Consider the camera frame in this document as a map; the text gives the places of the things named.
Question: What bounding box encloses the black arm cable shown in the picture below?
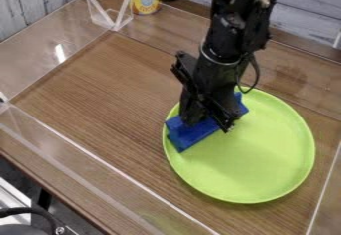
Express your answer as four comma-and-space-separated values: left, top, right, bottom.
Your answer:
234, 54, 262, 95

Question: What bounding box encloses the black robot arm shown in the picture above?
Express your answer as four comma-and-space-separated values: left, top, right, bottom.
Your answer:
161, 0, 277, 131

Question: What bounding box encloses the green round plate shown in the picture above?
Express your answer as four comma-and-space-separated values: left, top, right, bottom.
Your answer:
162, 90, 316, 204

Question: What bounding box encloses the clear acrylic enclosure wall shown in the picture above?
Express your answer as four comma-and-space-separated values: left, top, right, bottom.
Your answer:
0, 0, 341, 235

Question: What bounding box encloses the blue T-shaped block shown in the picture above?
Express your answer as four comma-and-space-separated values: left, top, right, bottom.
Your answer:
165, 91, 250, 153

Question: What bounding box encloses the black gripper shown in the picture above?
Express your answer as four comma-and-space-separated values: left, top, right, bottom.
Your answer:
171, 51, 241, 132

